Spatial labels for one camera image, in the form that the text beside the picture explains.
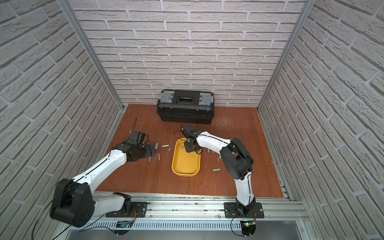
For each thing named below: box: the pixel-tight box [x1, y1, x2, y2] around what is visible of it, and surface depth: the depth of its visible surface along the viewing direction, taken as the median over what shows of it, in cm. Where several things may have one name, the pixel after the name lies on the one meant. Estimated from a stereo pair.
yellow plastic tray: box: [171, 137, 202, 177], surface depth 90 cm
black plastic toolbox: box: [156, 89, 215, 125], surface depth 102 cm
